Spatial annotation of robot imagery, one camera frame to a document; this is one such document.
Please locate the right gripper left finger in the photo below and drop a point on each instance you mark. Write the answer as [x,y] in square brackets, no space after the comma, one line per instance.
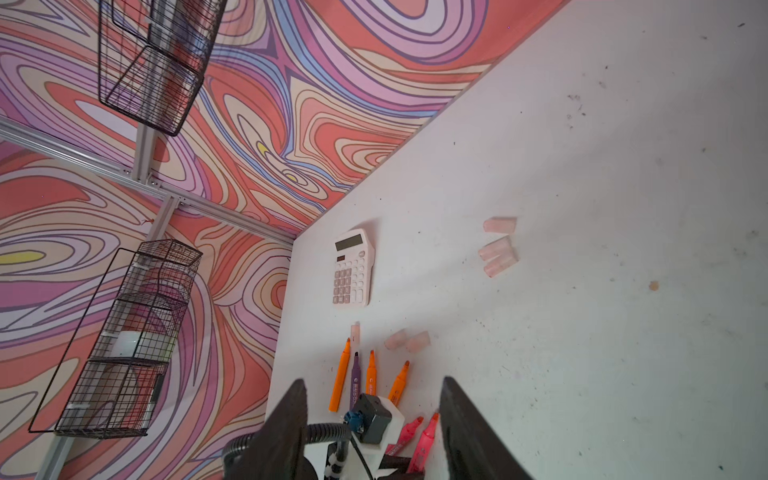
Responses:
[277,450]

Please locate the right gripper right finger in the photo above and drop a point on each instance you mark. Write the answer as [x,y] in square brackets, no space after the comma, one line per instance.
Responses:
[473,450]

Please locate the pink marker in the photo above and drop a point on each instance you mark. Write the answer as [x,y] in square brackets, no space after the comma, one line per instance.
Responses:
[426,440]
[406,435]

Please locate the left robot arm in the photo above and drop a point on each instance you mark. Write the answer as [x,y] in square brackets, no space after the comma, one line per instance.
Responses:
[365,445]

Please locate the orange marker far left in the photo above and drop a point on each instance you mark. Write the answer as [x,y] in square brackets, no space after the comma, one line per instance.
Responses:
[339,382]

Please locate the orange marker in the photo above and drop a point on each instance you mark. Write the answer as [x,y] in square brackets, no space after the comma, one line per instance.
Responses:
[399,385]
[339,382]
[371,375]

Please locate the orange marker right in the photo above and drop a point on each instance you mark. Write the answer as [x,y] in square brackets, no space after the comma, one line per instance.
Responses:
[399,385]

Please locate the purple marker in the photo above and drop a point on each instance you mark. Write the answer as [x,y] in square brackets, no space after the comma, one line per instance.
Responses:
[355,381]

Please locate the orange marker middle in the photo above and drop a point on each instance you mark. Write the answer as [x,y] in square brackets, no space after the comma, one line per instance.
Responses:
[371,375]

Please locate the pink calculator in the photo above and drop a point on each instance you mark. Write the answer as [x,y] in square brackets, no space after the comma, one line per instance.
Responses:
[354,260]

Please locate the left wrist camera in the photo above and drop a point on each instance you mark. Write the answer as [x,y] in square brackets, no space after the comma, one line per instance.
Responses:
[368,419]

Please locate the black wire basket left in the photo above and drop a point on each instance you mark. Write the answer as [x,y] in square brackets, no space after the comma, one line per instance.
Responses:
[144,295]

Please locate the black wire basket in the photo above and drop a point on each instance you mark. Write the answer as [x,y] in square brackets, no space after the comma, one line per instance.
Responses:
[152,57]
[144,295]

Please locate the black wire basket back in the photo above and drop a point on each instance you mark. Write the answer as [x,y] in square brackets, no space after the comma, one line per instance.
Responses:
[152,57]

